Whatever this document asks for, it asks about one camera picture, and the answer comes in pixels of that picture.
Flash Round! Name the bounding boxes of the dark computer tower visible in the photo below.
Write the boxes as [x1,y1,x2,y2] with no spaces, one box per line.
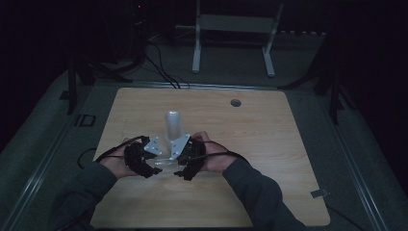
[126,0,149,63]

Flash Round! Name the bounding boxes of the translucent white plastic bottle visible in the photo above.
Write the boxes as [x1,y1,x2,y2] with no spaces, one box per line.
[164,110,184,152]

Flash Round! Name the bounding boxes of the grey tape strip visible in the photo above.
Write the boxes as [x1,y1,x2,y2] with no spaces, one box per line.
[310,189,330,199]

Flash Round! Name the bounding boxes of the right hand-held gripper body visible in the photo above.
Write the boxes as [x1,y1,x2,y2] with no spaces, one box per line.
[168,134,207,173]

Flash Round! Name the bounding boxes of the person's left hand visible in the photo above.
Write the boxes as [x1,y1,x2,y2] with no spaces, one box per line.
[99,138,138,179]

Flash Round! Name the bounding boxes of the small clear plastic piece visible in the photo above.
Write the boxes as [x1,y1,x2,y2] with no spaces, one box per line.
[154,158,176,167]

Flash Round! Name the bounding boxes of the thin black cable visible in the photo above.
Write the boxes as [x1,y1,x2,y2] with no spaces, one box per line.
[326,205,368,231]

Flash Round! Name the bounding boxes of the white power strip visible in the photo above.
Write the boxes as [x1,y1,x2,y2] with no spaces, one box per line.
[279,30,327,37]

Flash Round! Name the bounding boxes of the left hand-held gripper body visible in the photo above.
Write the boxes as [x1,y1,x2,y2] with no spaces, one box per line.
[124,136,163,177]

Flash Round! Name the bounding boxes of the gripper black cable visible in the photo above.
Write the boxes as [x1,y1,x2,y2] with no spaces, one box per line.
[188,140,248,165]
[93,135,151,164]

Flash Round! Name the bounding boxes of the person's right hand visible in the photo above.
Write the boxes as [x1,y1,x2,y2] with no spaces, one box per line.
[191,130,237,174]

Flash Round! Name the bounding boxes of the black tripod stand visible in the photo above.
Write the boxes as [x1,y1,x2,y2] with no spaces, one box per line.
[278,32,355,127]
[59,57,133,116]

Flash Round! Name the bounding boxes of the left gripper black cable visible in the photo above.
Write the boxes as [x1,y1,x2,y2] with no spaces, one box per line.
[93,135,151,164]

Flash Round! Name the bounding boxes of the black floor cable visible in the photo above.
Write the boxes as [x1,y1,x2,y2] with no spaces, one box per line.
[143,40,191,90]

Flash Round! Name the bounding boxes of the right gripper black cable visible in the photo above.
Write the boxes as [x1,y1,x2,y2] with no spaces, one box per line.
[188,140,248,165]

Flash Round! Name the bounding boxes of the white metal stand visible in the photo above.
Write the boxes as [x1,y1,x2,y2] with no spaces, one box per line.
[191,0,286,78]

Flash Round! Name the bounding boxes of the black looped cable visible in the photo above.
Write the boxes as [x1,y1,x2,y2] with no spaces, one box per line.
[77,146,98,171]

